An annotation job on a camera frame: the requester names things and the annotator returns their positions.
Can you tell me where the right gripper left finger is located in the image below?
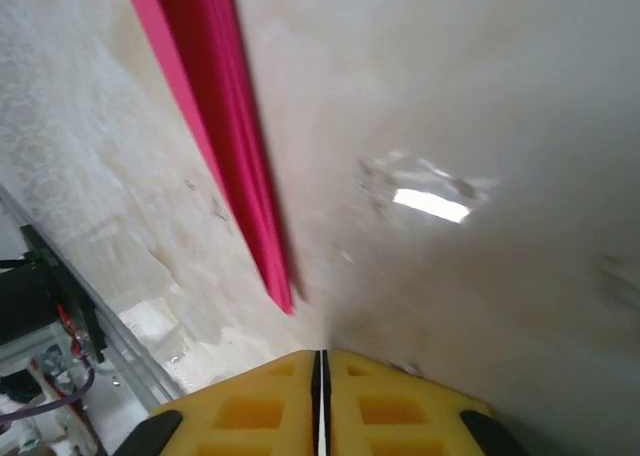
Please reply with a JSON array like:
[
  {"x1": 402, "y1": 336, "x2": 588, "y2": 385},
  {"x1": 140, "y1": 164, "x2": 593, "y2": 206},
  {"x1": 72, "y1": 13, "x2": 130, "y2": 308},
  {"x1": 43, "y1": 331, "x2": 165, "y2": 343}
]
[{"x1": 114, "y1": 349, "x2": 319, "y2": 456}]

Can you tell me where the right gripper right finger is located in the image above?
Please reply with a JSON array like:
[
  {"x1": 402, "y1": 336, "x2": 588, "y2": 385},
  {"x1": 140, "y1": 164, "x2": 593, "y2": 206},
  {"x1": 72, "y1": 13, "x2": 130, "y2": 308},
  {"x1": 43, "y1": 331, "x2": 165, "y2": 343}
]
[{"x1": 322, "y1": 349, "x2": 526, "y2": 456}]

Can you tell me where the wide aluminium base rail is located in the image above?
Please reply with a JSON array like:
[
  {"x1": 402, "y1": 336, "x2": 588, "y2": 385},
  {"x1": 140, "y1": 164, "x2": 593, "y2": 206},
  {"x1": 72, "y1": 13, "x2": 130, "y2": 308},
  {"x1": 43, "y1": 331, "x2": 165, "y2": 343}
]
[{"x1": 0, "y1": 180, "x2": 186, "y2": 417}]

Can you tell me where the thin red wire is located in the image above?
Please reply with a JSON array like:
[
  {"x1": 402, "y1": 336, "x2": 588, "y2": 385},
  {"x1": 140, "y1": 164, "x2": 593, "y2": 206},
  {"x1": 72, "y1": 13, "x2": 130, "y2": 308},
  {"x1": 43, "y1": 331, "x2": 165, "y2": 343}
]
[{"x1": 57, "y1": 303, "x2": 86, "y2": 362}]

